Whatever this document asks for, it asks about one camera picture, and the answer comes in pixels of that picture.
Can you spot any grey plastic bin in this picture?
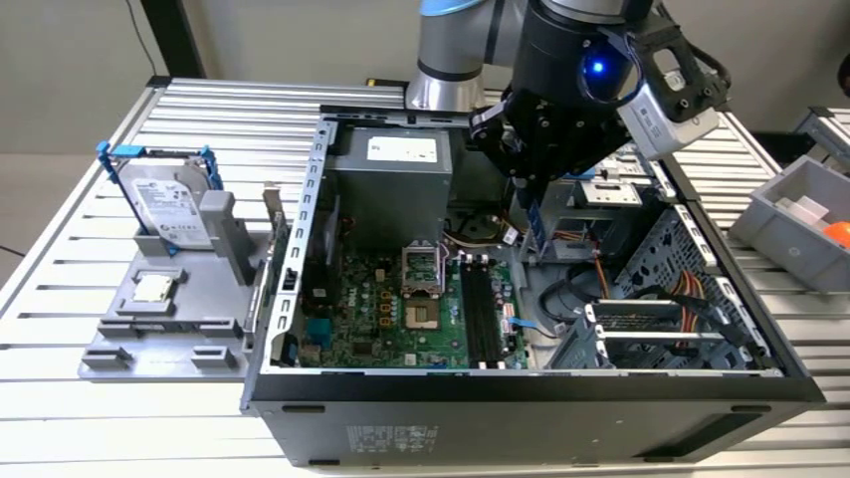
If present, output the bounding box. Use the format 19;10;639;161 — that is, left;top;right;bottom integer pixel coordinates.
727;153;850;295

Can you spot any grey power supply unit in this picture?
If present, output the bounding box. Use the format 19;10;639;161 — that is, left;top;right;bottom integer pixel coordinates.
324;123;456;253

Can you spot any black case fan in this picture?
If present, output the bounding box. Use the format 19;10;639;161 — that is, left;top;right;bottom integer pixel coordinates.
306;193;344;313

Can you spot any metal socket cover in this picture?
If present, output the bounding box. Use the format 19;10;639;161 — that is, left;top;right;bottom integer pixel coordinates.
402;243;444;296

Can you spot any black metal frame post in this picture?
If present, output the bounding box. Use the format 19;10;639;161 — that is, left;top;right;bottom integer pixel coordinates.
136;0;207;81

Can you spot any black looped cable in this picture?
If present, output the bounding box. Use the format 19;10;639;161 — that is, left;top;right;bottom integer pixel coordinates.
535;271;599;345

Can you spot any RAM memory stick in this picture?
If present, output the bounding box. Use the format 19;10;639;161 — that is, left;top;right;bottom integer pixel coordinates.
522;186;552;260

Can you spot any grey plastic parts rack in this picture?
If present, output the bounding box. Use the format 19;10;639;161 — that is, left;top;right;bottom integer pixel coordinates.
77;191;267;384

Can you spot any power supply wire bundle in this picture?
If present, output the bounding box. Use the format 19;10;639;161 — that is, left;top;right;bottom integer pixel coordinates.
442;211;526;253

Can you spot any green graphics card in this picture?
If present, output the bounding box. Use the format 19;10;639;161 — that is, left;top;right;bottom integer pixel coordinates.
244;179;294;345

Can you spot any small white box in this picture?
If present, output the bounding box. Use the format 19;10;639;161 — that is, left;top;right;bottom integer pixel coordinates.
773;194;831;225

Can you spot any silver CPU chip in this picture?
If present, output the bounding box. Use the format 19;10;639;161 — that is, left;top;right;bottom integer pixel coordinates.
131;274;179;304

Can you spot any hard disk in blue carrier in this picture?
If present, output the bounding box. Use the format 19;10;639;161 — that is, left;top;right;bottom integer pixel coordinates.
96;142;224;253

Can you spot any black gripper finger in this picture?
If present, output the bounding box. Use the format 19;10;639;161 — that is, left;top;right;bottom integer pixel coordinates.
466;93;544;193
532;101;631;189

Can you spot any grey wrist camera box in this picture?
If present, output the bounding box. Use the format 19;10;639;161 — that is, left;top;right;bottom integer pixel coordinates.
614;69;722;161

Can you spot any black camera mounting bracket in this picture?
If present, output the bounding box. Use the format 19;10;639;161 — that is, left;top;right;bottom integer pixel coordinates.
630;19;733;111

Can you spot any grey hard disk bay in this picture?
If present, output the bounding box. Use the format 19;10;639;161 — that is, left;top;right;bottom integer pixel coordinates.
547;297;731;370

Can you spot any aluminium side rack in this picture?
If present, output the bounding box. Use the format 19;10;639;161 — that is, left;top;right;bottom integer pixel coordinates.
793;105;850;175

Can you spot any orange ball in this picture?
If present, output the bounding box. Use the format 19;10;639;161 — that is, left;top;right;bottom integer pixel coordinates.
819;220;850;249

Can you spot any black open PC case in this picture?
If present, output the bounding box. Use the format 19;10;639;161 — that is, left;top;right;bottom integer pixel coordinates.
237;102;829;469

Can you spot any black RAM slot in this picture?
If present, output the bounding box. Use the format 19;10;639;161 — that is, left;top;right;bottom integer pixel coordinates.
459;259;483;368
476;259;499;368
467;259;491;368

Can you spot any green Dell motherboard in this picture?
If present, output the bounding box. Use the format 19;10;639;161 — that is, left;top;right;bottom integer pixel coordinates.
295;248;532;370

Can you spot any CPU socket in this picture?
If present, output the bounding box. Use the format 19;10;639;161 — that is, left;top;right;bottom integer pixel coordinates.
404;297;443;330

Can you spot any orange red yellow wire bundle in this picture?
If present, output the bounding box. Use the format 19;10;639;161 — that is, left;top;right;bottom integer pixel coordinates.
556;226;709;350

